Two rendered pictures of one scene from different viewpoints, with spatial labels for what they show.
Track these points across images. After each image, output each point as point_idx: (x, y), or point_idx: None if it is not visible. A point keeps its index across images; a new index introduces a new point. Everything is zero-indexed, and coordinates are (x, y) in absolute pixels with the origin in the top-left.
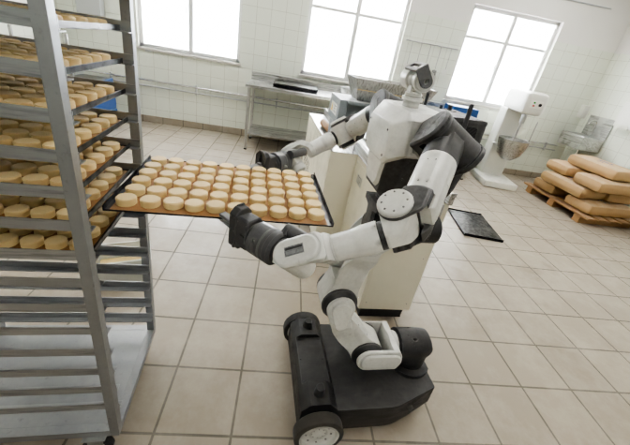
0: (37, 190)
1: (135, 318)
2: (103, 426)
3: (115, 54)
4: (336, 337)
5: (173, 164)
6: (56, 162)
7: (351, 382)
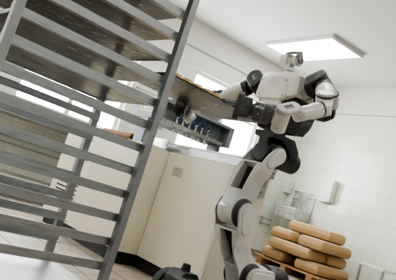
0: (156, 50)
1: (42, 237)
2: None
3: None
4: (234, 252)
5: None
6: (172, 37)
7: None
